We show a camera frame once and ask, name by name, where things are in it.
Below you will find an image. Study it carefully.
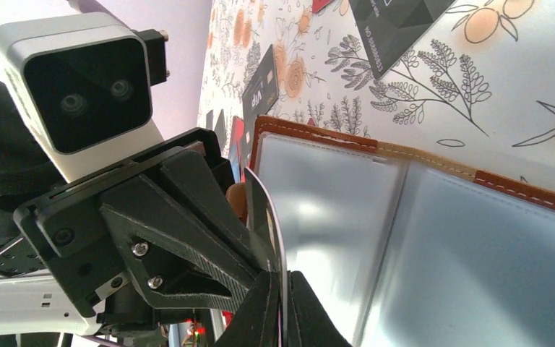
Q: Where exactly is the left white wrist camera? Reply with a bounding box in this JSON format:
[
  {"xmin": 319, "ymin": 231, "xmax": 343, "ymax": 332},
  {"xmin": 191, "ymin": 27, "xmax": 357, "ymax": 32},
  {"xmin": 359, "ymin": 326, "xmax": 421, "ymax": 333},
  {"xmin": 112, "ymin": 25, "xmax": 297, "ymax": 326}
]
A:
[{"xmin": 0, "ymin": 12, "xmax": 169, "ymax": 182}]

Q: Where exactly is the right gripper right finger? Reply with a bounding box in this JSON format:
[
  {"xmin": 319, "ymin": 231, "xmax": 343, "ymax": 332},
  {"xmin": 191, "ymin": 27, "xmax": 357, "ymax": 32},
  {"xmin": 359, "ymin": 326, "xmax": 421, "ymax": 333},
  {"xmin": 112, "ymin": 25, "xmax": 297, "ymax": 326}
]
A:
[{"xmin": 287, "ymin": 271, "xmax": 351, "ymax": 347}]

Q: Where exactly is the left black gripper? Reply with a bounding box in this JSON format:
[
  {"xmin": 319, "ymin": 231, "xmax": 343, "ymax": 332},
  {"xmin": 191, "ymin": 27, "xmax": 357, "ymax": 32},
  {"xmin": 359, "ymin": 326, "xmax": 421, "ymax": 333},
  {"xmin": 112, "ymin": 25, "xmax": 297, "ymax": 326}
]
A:
[{"xmin": 0, "ymin": 67, "xmax": 271, "ymax": 336}]

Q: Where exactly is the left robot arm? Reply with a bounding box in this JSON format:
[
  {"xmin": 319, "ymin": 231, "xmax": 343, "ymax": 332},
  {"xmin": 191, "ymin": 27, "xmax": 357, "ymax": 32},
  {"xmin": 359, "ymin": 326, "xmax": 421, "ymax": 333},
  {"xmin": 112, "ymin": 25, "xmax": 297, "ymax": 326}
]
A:
[{"xmin": 0, "ymin": 82, "xmax": 260, "ymax": 335}]

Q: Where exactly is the black VIP card under red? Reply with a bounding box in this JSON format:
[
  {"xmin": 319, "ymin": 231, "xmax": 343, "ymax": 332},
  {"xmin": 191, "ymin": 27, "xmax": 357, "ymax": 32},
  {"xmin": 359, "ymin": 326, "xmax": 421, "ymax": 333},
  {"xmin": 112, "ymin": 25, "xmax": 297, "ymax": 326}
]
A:
[{"xmin": 349, "ymin": 0, "xmax": 453, "ymax": 80}]

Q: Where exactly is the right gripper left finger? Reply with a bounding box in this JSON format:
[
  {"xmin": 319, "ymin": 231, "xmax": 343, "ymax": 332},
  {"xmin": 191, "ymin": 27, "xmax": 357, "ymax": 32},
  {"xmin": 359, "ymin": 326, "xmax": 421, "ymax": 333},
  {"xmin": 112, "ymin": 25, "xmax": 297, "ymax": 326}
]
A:
[{"xmin": 215, "ymin": 272, "xmax": 280, "ymax": 347}]

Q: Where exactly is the black vip card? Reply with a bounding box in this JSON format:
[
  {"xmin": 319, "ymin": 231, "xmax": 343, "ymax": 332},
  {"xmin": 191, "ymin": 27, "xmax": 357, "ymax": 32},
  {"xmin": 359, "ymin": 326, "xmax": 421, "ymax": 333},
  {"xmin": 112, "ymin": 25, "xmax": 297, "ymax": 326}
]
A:
[
  {"xmin": 244, "ymin": 168, "xmax": 288, "ymax": 346},
  {"xmin": 242, "ymin": 44, "xmax": 278, "ymax": 132},
  {"xmin": 349, "ymin": 0, "xmax": 453, "ymax": 80}
]

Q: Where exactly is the brown leather card holder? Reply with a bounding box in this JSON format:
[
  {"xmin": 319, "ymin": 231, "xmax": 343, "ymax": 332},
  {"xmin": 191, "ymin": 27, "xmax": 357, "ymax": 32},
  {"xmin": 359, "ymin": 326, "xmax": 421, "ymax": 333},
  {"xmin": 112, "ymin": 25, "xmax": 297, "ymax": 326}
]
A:
[{"xmin": 248, "ymin": 116, "xmax": 555, "ymax": 346}]

